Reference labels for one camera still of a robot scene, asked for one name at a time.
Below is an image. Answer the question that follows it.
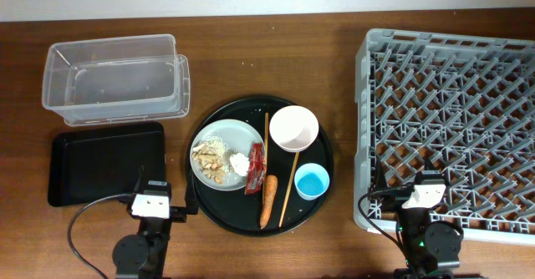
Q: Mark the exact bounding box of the white tissue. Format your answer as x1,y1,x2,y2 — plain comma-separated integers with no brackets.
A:
229,153,250,176

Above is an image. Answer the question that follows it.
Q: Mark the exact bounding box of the peanut shells and rice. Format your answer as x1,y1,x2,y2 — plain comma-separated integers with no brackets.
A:
191,135,229,185

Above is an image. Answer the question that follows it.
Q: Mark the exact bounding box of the black rectangular tray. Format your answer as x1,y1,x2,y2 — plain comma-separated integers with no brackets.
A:
48,122,166,207

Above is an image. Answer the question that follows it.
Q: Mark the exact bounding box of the pink bowl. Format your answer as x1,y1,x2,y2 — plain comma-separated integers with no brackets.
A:
269,105,319,153

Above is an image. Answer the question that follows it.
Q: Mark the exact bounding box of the grey dishwasher rack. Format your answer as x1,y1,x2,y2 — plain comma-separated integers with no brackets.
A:
354,28,534,246

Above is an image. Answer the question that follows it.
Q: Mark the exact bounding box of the orange carrot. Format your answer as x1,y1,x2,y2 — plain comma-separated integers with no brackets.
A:
259,175,278,229

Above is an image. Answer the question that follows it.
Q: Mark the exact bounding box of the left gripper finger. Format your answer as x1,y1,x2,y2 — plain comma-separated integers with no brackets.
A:
185,169,198,215
133,165,145,194

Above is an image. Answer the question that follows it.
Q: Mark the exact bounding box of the wooden chopstick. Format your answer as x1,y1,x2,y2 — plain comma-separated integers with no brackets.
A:
262,112,269,205
278,152,300,228

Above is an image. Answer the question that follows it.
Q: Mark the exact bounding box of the red snack wrapper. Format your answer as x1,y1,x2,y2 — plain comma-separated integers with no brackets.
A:
244,143,266,195

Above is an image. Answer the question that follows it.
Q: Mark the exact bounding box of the round black tray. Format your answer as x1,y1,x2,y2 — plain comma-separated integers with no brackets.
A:
186,95,334,236

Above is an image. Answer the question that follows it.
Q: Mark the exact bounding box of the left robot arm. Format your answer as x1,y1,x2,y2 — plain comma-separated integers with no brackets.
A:
112,170,198,278

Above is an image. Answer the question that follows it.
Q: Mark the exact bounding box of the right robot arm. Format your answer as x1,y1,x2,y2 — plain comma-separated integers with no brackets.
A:
369,158,464,278

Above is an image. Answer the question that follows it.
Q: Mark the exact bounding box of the clear plastic bin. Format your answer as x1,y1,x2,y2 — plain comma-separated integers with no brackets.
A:
42,33,191,127

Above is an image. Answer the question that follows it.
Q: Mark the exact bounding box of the grey plate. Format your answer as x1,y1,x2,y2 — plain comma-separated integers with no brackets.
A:
189,119,264,191

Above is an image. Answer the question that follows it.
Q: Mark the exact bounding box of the right black cable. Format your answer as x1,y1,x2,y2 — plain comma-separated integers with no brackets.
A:
356,186,419,279

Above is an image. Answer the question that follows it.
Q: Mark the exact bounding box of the blue cup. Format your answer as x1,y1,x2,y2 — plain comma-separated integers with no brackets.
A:
294,163,330,200

